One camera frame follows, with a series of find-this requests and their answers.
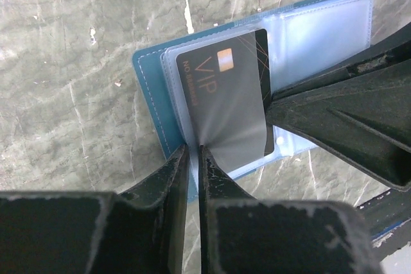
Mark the black VIP credit card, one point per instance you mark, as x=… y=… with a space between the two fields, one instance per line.
x=226 y=85

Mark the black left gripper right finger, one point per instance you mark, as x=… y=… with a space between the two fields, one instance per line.
x=241 y=234

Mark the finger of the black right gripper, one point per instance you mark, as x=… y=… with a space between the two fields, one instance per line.
x=358 y=110

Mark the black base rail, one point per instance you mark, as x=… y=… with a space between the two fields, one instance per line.
x=385 y=213

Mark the blue card holder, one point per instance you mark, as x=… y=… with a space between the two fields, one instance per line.
x=304 y=39

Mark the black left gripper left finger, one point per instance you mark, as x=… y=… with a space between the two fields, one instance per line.
x=138 y=231

